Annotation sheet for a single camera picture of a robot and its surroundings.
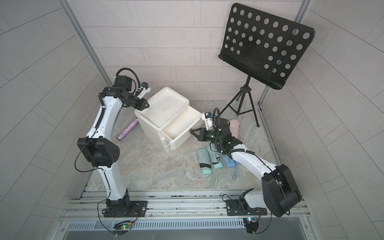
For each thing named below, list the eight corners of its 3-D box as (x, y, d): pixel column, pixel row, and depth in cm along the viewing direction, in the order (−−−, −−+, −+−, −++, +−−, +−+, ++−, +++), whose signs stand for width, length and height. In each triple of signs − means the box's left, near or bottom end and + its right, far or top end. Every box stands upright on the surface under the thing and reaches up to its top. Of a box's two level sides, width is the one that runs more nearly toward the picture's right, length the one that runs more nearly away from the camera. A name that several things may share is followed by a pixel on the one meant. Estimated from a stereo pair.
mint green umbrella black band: (202, 176, 83) (202, 175, 81) (195, 151, 93) (195, 149, 91) (214, 173, 84) (214, 171, 82) (206, 148, 94) (206, 146, 92)
